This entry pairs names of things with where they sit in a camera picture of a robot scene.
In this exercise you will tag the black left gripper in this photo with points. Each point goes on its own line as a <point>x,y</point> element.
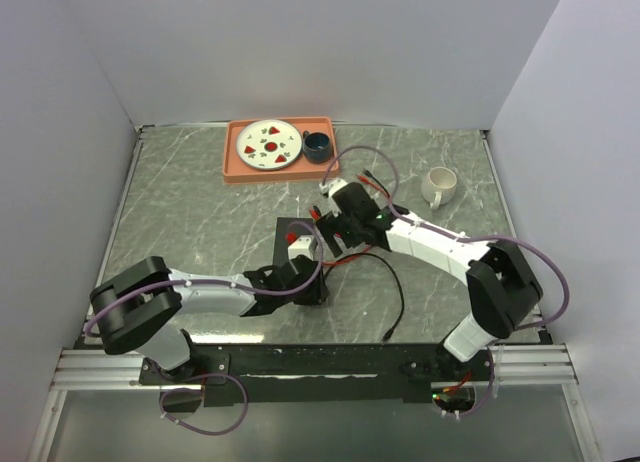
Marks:
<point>318,292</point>

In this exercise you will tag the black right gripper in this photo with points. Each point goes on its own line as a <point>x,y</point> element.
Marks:
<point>331,224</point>

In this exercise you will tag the black network switch box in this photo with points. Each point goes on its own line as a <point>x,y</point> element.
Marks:
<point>299,226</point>

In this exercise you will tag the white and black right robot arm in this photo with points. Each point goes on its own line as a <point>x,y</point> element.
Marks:
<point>502,287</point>

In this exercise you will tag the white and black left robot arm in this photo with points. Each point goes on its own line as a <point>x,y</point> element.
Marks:
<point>133,310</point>

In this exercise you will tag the white ceramic mug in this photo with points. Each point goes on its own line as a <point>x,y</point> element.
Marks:
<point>439,187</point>

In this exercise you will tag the dark blue mug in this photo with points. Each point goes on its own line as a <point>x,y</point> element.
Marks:
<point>317,147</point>

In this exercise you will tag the white strawberry pattern plate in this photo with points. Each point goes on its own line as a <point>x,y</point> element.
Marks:
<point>269,145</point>

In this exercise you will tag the salmon pink tray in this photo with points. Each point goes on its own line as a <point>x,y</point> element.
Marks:
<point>235,171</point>

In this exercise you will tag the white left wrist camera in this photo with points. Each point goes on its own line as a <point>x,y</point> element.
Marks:
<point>301,245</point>

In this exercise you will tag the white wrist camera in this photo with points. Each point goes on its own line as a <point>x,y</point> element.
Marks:
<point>301,245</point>
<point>330,188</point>

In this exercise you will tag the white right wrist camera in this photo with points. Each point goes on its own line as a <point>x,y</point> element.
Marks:
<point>330,188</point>

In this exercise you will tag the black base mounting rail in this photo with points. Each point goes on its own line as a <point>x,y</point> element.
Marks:
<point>259,373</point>

